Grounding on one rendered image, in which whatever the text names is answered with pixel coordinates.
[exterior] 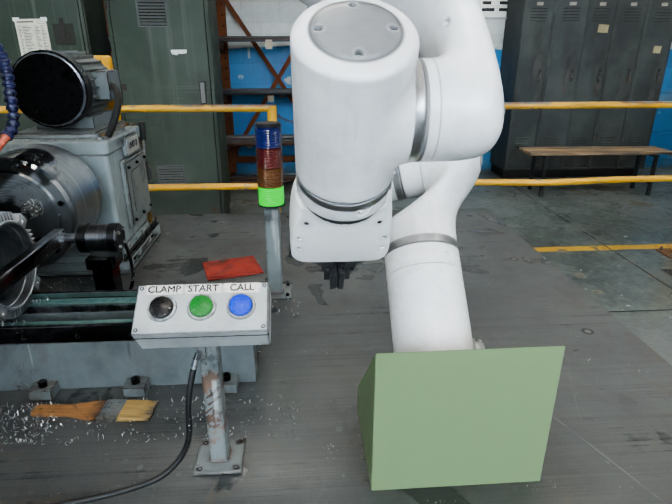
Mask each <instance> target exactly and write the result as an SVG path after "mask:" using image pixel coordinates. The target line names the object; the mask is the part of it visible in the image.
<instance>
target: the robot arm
mask: <svg viewBox="0 0 672 504"><path fill-rule="evenodd" d="M300 1H302V2H303V3H304V4H305V5H306V6H308V7H309V8H308V9H307V10H305V11H304V12H303V13H302V14H301V15H300V16H299V17H298V19H297V20H296V21H295V23H294V25H293V27H292V30H291V34H290V54H291V77H292V99H293V122H294V144H295V167H296V178H295V180H294V183H293V187H292V191H291V197H290V216H289V227H290V244H289V257H291V258H295V259H296V260H298V261H302V262H313V263H315V264H317V265H320V266H321V269H322V271H323V274H324V280H329V282H330V290H331V289H335V288H336V280H337V288H338V289H343V287H344V279H349V277H350V272H351V271H353V270H354V268H355V266H356V264H358V263H360V262H362V261H372V260H378V259H381V258H382V257H384V258H385V269H386V280H387V290H388V300H389V311H390V321H391V332H392V342H393V353H396V352H421V351H446V350H471V349H485V347H484V344H483V342H482V341H481V340H477V342H475V339H474V338H472V332H471V326H470V319H469V313H468V307H467V300H466V294H465V288H464V281H463V275H462V269H461V262H460V256H459V250H458V243H457V236H456V216H457V212H458V209H459V207H460V205H461V204H462V202H463V201H464V199H465V198H466V197H467V195H468V194H469V192H470V191H471V189H472V188H473V186H474V184H475V182H476V180H477V178H478V176H479V173H480V170H481V166H482V163H483V161H482V158H483V154H485V153H486V152H488V151H489V150H490V149H492V147H493V146H494V145H495V144H496V142H497V140H498V139H499V136H500V134H501V131H502V128H503V122H504V114H505V110H506V109H505V107H504V93H503V87H502V81H501V75H500V70H499V66H498V62H497V58H496V54H495V50H494V46H493V43H492V39H491V36H490V32H489V29H488V27H487V24H486V21H485V18H484V16H483V13H482V11H481V8H480V6H479V4H478V3H477V1H476V0H300ZM418 196H421V197H419V198H418V199H417V200H416V201H414V202H413V203H412V204H410V205H409V206H408V207H406V208H405V209H403V210H402V211H400V212H399V213H398V214H396V215H395V216H394V217H392V201H396V200H402V199H407V198H412V197H418Z"/></svg>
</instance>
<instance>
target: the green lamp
mask: <svg viewBox="0 0 672 504"><path fill-rule="evenodd" d="M258 194H259V195H258V196H259V197H258V198H259V205H261V206H265V207H276V206H281V205H283V204H284V185H283V186H282V187H280V188H275V189H264V188H260V187H258Z"/></svg>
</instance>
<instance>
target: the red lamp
mask: <svg viewBox="0 0 672 504"><path fill-rule="evenodd" d="M282 155H283V154H282V147H280V148H276V149H260V148H257V147H256V158H257V159H256V160H257V161H256V162H257V167H258V168H260V169H277V168H281V167H282V166H283V158H282V157H283V156H282Z"/></svg>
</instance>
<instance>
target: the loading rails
mask: <svg viewBox="0 0 672 504"><path fill-rule="evenodd" d="M137 292H138V289H130V290H93V291H56V292H32V298H33V301H31V304H28V305H29V307H28V308H26V309H27V310H24V313H22V315H19V317H16V318H13V319H6V320H5V321H4V322H5V323H4V325H3V324H1V323H2V321H0V391H20V390H29V391H28V396H29V400H30V401H45V400H53V399H54V397H55V396H56V394H57V393H58V392H59V390H60V389H73V388H99V387H123V388H122V391H123V396H124V397H145V396H146V395H147V393H148V390H149V388H150V386H152V385H178V384H188V378H189V373H190V369H191V365H192V361H193V357H194V354H195V352H196V351H198V348H197V347H180V348H151V349H142V348H141V347H140V346H139V344H138V343H137V342H136V341H135V340H132V336H131V329H132V323H133V317H134V311H135V305H136V299H137ZM46 296H47V297H48V298H49V299H48V301H47V297H46ZM39 299H41V302H40V300H39ZM43 299H44V300H43ZM34 300H35V301H34ZM36 300H37V302H39V303H40V304H39V303H37V302H36ZM44 301H45V302H44ZM33 302H34V304H33ZM35 302H36V303H35ZM43 302H44V303H43ZM16 320H17V322H16ZM24 320H25V323H24ZM21 321H23V322H21ZM8 322H9V323H8ZM13 322H15V324H16V325H13V326H12V324H13ZM10 323H11V324H10ZM23 323H24V325H23ZM2 325H3V326H2ZM220 348H221V358H222V369H223V379H224V390H225V393H237V392H238V387H239V382H256V377H257V371H258V365H257V352H259V351H260V348H261V345H239V346H220Z"/></svg>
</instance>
